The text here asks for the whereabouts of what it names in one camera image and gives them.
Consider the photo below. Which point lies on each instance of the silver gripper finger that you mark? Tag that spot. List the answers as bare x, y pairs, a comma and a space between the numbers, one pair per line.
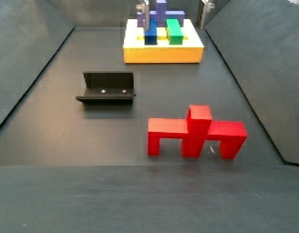
144, 18
207, 6

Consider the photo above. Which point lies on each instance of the red cross-shaped wooden block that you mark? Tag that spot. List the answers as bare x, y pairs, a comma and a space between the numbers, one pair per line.
194, 131

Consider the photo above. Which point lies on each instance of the yellow wooden base board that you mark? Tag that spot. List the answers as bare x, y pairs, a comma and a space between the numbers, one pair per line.
139, 53

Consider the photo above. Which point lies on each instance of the purple cross-shaped wooden block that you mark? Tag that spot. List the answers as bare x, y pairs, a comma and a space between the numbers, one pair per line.
162, 14

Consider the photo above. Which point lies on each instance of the blue wooden block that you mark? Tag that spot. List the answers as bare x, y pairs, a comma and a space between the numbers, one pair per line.
149, 34

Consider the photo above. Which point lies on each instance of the green wooden block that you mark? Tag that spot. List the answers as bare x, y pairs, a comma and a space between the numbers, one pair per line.
174, 32

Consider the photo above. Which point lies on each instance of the black metal bracket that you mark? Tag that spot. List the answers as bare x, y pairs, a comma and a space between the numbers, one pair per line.
108, 86

